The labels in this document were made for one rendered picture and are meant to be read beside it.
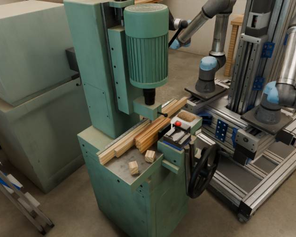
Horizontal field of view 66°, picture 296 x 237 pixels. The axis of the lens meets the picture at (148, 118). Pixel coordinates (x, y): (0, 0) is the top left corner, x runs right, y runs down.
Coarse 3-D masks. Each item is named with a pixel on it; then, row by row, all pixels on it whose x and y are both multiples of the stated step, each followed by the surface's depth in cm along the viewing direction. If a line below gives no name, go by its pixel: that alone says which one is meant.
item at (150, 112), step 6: (138, 102) 114; (144, 102) 113; (156, 102) 113; (138, 108) 115; (144, 108) 112; (150, 108) 109; (156, 108) 110; (144, 114) 114; (150, 114) 111; (156, 114) 112
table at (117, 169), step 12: (180, 120) 128; (192, 132) 126; (156, 144) 113; (120, 156) 107; (132, 156) 107; (144, 156) 107; (156, 156) 106; (108, 168) 102; (120, 168) 101; (144, 168) 101; (156, 168) 107; (168, 168) 107; (180, 168) 105; (120, 180) 98; (132, 180) 96; (144, 180) 102
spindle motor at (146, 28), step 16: (128, 16) 83; (144, 16) 80; (160, 16) 82; (128, 32) 87; (144, 32) 84; (160, 32) 85; (128, 48) 92; (144, 48) 88; (160, 48) 90; (128, 64) 99; (144, 64) 91; (160, 64) 94; (144, 80) 96; (160, 80) 98
